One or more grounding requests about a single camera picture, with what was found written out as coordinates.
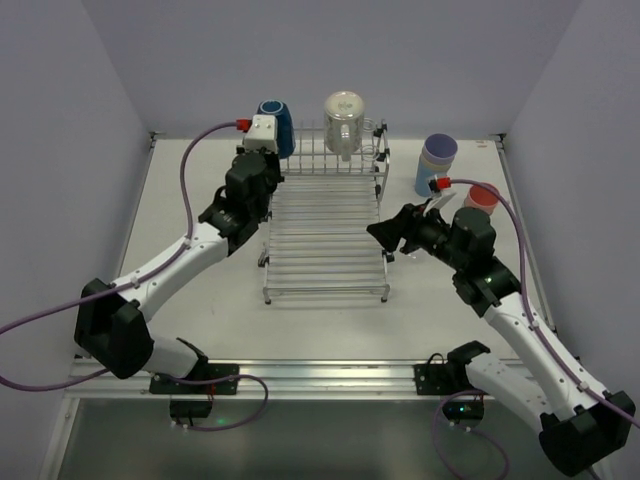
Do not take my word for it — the dark blue ceramic mug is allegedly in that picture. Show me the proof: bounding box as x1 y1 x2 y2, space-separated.
256 99 296 159

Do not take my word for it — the salmon pink plastic cup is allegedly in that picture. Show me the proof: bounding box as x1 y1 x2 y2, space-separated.
462 182 500 215

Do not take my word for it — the light blue plastic cup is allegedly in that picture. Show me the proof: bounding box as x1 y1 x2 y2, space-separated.
414 163 440 197

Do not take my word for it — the beige plastic cup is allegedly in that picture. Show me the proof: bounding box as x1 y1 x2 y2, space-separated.
419 150 455 173

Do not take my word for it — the lavender plastic cup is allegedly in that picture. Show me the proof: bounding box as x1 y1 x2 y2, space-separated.
422 133 458 158

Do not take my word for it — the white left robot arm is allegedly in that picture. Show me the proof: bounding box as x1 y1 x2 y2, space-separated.
74 149 283 385

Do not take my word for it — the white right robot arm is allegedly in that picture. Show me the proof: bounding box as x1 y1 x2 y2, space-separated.
367 204 636 477

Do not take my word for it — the silver metal dish rack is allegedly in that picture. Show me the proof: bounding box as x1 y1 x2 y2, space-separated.
258 119 394 304

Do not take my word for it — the white floral ceramic mug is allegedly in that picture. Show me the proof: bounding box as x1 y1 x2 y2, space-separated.
324 91 365 162

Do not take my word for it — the black right controller box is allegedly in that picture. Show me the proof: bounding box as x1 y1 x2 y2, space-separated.
441 400 485 427

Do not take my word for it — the black controller box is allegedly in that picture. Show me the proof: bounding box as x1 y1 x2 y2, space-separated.
169 398 213 427
441 400 485 427

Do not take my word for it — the black left controller box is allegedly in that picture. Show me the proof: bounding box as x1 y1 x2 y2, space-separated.
169 398 213 427

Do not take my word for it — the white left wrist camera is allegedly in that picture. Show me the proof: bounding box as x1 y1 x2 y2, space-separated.
242 114 279 153

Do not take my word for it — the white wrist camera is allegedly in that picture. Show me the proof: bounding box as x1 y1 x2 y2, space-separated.
242 114 279 153
423 176 456 212

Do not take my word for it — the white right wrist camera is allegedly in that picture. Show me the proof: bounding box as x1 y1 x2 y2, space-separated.
423 176 456 212

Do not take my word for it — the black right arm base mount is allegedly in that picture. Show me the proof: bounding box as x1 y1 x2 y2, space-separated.
413 340 491 396

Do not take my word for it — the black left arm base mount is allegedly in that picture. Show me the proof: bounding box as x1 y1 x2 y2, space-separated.
149 338 240 395

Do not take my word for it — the aluminium front rail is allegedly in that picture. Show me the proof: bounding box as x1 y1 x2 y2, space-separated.
64 357 591 401

